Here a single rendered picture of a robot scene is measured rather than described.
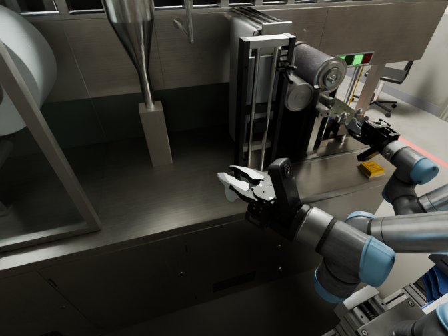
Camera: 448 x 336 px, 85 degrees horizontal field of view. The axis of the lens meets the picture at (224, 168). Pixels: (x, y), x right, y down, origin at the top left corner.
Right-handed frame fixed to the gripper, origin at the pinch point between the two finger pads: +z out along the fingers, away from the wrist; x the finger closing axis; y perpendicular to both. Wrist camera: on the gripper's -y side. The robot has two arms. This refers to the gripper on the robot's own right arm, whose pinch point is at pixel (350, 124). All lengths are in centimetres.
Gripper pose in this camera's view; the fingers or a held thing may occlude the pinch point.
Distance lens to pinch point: 114.9
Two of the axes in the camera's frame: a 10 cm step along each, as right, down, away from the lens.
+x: -9.6, 1.8, -2.2
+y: 0.0, -7.5, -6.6
